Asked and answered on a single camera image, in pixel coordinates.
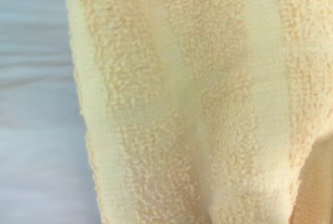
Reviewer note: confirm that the yellow terry cloth towel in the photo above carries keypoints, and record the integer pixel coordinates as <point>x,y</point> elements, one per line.
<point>187,99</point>

